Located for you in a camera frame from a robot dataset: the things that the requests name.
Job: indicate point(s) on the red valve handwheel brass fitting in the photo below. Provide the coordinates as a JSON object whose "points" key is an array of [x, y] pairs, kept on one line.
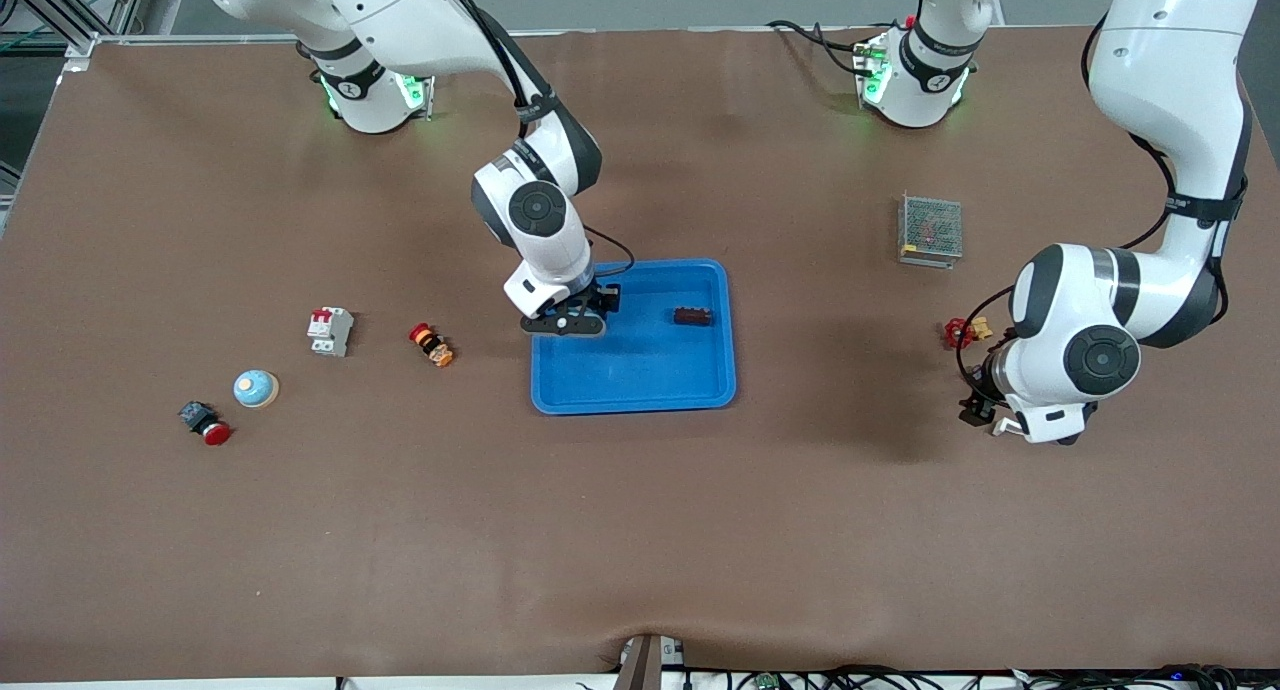
{"points": [[962, 332]]}

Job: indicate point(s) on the blue plastic tray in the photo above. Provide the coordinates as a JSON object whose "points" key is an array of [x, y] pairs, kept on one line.
{"points": [[650, 370]]}

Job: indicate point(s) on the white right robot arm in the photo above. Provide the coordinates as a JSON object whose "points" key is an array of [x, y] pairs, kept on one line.
{"points": [[540, 210]]}

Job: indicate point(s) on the white red circuit breaker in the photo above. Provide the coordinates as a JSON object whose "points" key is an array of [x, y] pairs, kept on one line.
{"points": [[330, 331]]}

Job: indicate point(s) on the red orange pushbutton switch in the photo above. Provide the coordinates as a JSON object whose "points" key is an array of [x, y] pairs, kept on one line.
{"points": [[432, 345]]}

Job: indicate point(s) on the metal mesh power supply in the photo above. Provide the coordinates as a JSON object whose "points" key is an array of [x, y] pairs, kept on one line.
{"points": [[932, 228]]}

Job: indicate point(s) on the aluminium frame post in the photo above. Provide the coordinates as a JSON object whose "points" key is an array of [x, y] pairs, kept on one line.
{"points": [[78, 48]]}

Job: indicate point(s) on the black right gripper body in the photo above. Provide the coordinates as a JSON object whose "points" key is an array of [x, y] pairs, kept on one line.
{"points": [[603, 297]]}

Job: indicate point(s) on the red mushroom button dark body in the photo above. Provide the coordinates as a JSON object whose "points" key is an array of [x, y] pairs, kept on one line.
{"points": [[205, 422]]}

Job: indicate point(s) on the light blue call bell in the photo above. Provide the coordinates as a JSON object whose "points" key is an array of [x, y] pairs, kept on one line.
{"points": [[255, 388]]}

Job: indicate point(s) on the metal table edge clamp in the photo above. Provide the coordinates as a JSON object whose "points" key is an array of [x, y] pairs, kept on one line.
{"points": [[645, 665]]}

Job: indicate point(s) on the black right camera bracket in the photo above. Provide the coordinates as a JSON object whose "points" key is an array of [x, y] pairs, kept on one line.
{"points": [[545, 325]]}

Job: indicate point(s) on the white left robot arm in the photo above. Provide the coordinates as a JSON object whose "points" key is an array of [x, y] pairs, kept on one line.
{"points": [[1170, 70]]}

